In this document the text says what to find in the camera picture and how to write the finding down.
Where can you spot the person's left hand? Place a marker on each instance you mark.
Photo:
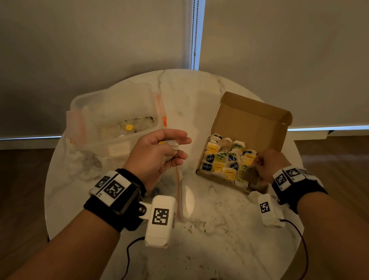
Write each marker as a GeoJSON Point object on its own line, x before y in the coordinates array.
{"type": "Point", "coordinates": [147, 160]}

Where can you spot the person's right hand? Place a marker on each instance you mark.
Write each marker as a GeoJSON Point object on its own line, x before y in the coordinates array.
{"type": "Point", "coordinates": [272, 168]}

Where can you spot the person's right fingers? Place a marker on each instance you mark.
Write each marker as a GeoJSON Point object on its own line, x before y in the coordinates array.
{"type": "Point", "coordinates": [260, 165]}

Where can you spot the brown tea bag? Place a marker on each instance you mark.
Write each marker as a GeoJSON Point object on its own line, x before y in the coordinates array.
{"type": "Point", "coordinates": [250, 175]}

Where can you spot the white tea bag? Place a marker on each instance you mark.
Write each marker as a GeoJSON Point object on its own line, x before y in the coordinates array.
{"type": "Point", "coordinates": [171, 146]}

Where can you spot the person's left forearm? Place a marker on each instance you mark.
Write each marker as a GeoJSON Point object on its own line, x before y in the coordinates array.
{"type": "Point", "coordinates": [78, 255]}

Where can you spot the pile of tagged tea bags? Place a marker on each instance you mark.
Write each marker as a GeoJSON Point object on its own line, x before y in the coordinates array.
{"type": "Point", "coordinates": [223, 159]}

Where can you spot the black right wristband with markers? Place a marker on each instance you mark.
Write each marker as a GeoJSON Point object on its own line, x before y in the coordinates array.
{"type": "Point", "coordinates": [292, 185]}

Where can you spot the black wristband with markers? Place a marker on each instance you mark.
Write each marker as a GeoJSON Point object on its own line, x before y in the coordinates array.
{"type": "Point", "coordinates": [292, 185]}
{"type": "Point", "coordinates": [115, 191]}

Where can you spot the brown cardboard box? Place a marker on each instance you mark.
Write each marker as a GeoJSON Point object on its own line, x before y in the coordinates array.
{"type": "Point", "coordinates": [250, 121]}

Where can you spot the clear plastic container lid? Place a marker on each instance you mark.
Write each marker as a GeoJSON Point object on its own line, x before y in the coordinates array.
{"type": "Point", "coordinates": [186, 199]}

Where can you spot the white window sill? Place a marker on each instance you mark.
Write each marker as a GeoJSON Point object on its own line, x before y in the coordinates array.
{"type": "Point", "coordinates": [357, 131]}
{"type": "Point", "coordinates": [5, 145]}

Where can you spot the small yellow tag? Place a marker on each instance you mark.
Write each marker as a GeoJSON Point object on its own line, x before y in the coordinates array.
{"type": "Point", "coordinates": [129, 127]}

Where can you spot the black left wristband with markers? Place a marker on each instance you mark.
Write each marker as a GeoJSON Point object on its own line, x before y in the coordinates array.
{"type": "Point", "coordinates": [115, 191]}

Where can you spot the clear container with orange clips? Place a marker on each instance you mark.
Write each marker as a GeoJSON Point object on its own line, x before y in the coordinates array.
{"type": "Point", "coordinates": [114, 115]}

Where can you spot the wide grey roller blind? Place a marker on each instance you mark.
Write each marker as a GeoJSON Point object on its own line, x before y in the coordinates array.
{"type": "Point", "coordinates": [74, 36]}

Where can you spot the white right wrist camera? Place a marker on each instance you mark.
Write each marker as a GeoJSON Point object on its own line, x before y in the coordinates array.
{"type": "Point", "coordinates": [268, 210]}

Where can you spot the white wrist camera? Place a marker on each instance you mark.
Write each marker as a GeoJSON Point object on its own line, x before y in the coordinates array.
{"type": "Point", "coordinates": [160, 217]}
{"type": "Point", "coordinates": [268, 210]}

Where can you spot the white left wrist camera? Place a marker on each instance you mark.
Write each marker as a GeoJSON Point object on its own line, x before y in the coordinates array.
{"type": "Point", "coordinates": [160, 217]}

